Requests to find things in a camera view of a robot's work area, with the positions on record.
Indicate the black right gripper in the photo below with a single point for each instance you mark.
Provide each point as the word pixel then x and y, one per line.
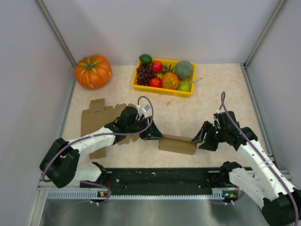
pixel 208 144

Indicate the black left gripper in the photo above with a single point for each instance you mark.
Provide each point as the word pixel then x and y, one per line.
pixel 151 133

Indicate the brown cardboard box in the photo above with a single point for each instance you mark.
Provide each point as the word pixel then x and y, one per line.
pixel 177 144

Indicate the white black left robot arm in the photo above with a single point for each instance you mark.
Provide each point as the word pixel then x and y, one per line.
pixel 61 163

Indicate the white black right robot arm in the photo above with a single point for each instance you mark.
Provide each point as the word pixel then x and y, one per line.
pixel 278 199

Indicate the yellow plastic fruit tray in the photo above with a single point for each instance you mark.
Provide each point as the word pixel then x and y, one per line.
pixel 159 75

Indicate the red apple front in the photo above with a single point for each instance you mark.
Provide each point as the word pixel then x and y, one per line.
pixel 155 82

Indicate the red apple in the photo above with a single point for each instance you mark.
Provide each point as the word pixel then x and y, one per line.
pixel 157 67
pixel 155 82

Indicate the light green apple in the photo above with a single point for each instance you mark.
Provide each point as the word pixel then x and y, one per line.
pixel 186 86

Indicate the purple grape bunch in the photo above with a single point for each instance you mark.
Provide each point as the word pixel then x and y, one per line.
pixel 144 74

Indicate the red apple rear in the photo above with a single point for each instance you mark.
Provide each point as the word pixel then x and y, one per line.
pixel 157 67

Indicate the green netted melon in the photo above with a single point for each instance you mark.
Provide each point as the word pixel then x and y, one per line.
pixel 183 69

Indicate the dark green lime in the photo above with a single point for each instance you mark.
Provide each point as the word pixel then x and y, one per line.
pixel 145 59

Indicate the orange pumpkin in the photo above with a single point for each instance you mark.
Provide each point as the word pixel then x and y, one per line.
pixel 93 72

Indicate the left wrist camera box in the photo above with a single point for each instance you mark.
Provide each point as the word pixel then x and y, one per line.
pixel 143 109

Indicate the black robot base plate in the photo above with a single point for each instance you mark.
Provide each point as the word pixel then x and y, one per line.
pixel 163 181

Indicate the white slotted cable duct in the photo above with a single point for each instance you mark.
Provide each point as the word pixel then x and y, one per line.
pixel 100 195

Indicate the aluminium frame post left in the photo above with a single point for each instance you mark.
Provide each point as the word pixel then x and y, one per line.
pixel 44 10

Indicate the aluminium frame post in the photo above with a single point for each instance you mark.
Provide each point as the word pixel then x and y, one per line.
pixel 44 10
pixel 265 32

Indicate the aluminium frame post right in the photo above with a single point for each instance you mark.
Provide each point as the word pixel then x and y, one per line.
pixel 265 32

